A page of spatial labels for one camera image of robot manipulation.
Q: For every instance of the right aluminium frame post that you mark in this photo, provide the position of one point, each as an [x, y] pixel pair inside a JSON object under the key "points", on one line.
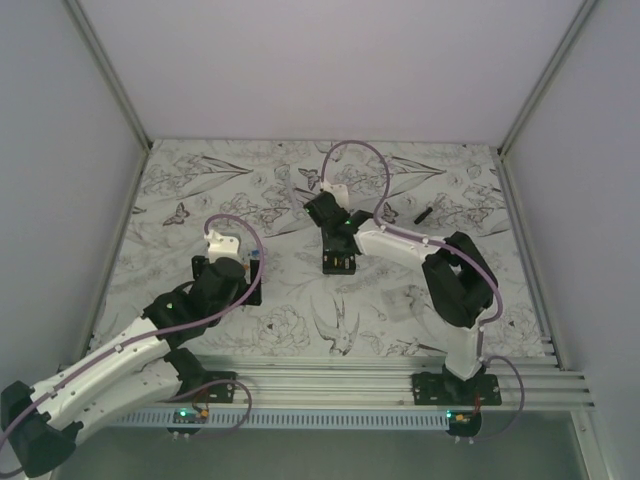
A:
{"points": [[551, 69]]}

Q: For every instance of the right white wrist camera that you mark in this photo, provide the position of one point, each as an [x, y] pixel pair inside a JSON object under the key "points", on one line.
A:
{"points": [[338, 191]]}

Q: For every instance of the slotted grey cable duct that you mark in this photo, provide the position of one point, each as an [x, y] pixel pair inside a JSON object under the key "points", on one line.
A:
{"points": [[298, 419]]}

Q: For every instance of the black fuse box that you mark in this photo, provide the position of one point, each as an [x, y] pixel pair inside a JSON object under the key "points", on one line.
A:
{"points": [[338, 254]]}

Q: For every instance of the green controller board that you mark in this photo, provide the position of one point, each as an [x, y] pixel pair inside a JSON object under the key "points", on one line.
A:
{"points": [[187, 422], [464, 424]]}

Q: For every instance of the left green controller board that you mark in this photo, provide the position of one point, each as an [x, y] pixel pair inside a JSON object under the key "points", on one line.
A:
{"points": [[187, 422]]}

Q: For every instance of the right green controller board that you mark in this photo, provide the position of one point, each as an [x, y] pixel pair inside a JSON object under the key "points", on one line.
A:
{"points": [[464, 424]]}

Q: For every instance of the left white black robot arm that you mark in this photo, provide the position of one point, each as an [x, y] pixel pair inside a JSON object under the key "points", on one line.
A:
{"points": [[145, 363]]}

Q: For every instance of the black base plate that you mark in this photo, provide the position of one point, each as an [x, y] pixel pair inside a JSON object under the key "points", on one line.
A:
{"points": [[210, 387], [445, 389]]}

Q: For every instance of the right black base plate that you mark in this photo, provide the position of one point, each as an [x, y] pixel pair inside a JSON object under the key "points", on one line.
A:
{"points": [[445, 389]]}

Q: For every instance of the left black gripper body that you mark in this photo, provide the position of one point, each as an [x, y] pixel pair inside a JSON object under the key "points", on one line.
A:
{"points": [[243, 288]]}

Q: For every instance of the small black screwdriver bit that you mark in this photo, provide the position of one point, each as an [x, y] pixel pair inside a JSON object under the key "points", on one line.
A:
{"points": [[423, 215]]}

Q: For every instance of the aluminium frame post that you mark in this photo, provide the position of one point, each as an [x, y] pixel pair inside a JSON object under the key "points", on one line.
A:
{"points": [[551, 69], [96, 49]]}

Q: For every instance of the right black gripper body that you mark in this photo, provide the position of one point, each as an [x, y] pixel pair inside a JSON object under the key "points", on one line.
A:
{"points": [[326, 244]]}

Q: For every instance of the aluminium mounting rail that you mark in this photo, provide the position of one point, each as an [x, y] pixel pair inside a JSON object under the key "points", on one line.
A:
{"points": [[385, 382]]}

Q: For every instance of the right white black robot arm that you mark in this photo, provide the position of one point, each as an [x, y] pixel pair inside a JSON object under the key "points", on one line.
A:
{"points": [[463, 290]]}

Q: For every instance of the silver open-end wrench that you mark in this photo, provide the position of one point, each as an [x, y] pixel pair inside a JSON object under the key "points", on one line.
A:
{"points": [[282, 173]]}

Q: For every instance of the left aluminium frame post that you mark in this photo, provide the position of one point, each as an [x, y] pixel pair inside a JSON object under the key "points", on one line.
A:
{"points": [[96, 49]]}

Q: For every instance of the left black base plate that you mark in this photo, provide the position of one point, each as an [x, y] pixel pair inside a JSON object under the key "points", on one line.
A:
{"points": [[210, 387]]}

